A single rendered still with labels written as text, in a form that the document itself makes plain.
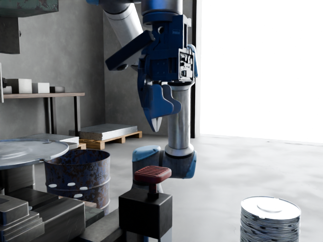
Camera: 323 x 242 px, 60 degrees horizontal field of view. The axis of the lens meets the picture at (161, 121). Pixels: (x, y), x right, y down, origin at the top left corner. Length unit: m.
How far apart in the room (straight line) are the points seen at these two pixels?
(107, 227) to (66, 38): 5.04
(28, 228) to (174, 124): 0.69
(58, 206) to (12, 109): 4.20
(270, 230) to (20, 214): 1.23
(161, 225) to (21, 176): 0.33
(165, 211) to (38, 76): 4.57
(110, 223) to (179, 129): 0.52
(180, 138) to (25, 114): 3.99
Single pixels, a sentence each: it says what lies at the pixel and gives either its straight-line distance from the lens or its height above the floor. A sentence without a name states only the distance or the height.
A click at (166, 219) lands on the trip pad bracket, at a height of 0.66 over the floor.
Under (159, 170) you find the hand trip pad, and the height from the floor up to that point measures 0.76.
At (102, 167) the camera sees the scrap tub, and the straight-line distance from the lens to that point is 1.81.
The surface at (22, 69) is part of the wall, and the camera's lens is 4.86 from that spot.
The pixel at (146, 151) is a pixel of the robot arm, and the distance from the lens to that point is 1.12.
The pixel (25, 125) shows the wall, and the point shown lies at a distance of 4.88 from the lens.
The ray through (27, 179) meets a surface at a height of 0.72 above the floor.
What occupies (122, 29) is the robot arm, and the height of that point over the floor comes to 1.07.
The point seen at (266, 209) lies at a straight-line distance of 1.58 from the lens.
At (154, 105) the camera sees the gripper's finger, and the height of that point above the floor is 0.89.
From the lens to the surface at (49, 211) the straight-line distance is 0.56.
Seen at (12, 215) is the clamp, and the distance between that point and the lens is 0.47.
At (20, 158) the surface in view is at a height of 0.78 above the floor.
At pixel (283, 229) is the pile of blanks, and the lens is 1.53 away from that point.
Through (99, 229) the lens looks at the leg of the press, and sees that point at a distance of 0.61.
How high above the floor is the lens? 0.92
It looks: 7 degrees down
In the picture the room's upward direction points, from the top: straight up
